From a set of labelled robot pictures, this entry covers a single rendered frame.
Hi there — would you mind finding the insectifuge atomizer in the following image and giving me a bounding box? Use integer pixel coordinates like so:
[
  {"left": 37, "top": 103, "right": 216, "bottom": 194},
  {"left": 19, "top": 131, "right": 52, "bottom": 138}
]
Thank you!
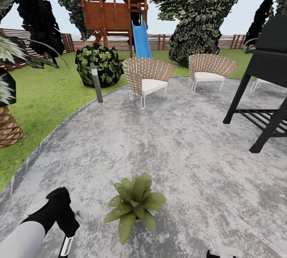
[{"left": 58, "top": 235, "right": 74, "bottom": 258}]

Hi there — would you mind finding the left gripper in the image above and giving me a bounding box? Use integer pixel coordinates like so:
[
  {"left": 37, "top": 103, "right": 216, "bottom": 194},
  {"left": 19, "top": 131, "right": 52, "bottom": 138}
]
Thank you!
[{"left": 57, "top": 209, "right": 79, "bottom": 238}]

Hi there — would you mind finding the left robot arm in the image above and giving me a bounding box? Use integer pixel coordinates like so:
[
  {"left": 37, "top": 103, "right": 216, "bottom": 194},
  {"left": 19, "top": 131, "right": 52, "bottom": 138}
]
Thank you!
[{"left": 0, "top": 187, "right": 90, "bottom": 258}]

